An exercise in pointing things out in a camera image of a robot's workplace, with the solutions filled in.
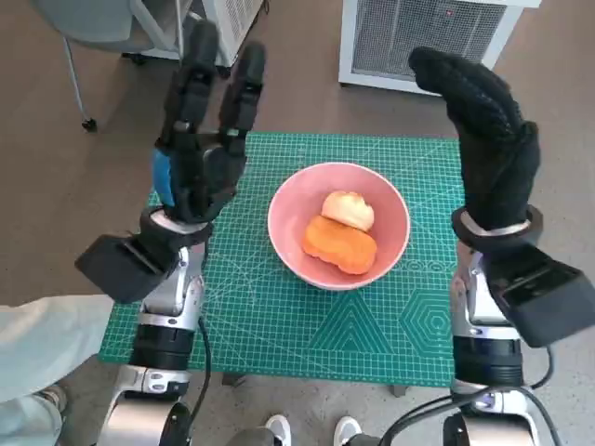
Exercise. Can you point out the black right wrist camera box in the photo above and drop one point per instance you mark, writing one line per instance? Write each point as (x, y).
(544, 292)

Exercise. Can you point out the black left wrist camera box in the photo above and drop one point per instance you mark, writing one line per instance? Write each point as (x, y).
(125, 269)

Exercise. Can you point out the green cutting mat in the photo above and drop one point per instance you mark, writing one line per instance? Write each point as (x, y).
(260, 334)

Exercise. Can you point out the pink bowl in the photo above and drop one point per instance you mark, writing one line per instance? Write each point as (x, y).
(293, 241)

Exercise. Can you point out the long toy bread loaf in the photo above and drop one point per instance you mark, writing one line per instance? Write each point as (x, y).
(334, 246)

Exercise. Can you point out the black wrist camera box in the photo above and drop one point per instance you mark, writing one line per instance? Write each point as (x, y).
(544, 292)
(125, 269)

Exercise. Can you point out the grey chair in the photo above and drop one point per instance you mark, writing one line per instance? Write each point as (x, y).
(93, 18)

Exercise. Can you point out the grey table foot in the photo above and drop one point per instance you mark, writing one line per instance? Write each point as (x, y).
(400, 391)
(232, 380)

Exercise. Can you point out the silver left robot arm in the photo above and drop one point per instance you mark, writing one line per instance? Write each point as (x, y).
(162, 344)

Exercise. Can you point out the grey metal pole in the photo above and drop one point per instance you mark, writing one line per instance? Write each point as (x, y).
(180, 23)

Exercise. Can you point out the round toy bread roll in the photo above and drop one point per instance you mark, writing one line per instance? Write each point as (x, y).
(348, 209)

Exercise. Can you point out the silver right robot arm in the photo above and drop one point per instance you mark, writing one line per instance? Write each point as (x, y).
(485, 358)

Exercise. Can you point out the white shoe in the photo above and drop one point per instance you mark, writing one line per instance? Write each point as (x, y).
(346, 431)
(278, 429)

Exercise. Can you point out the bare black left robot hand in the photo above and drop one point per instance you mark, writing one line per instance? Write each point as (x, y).
(200, 172)

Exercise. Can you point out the white mesh-front cabinet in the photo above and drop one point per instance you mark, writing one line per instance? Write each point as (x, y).
(381, 42)

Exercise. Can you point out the white wheeled cabinet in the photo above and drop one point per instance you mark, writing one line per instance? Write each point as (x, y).
(232, 23)

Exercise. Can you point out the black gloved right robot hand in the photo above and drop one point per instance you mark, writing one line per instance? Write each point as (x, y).
(497, 162)

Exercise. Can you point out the person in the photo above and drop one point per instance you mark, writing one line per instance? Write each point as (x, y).
(46, 344)

